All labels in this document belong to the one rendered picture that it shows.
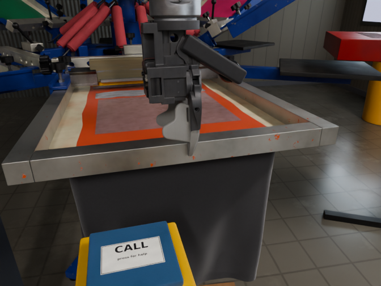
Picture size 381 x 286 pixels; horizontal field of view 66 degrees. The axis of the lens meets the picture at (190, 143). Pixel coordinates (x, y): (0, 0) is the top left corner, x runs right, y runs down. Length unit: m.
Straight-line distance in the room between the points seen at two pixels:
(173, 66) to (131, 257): 0.26
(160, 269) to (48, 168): 0.25
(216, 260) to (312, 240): 1.14
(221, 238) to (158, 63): 0.50
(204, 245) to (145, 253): 0.42
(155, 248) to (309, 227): 1.69
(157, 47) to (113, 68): 0.61
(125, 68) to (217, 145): 0.61
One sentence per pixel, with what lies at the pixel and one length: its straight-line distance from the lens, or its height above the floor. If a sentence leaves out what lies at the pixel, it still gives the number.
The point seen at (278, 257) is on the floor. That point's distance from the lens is 1.77.
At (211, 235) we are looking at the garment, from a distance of 0.76.
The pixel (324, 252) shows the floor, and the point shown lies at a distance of 1.88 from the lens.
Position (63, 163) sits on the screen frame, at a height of 1.01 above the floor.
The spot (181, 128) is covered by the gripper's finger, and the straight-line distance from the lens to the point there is 0.47.
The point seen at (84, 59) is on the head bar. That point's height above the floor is 1.04.
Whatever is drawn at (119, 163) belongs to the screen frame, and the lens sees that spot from 0.49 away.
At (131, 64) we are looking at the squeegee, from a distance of 1.05.
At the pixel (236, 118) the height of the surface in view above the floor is 0.98.
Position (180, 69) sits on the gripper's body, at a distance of 0.44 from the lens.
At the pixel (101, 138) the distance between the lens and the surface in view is 0.64.
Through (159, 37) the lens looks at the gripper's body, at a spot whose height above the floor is 1.19.
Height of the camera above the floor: 1.23
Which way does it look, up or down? 25 degrees down
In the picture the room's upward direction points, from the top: straight up
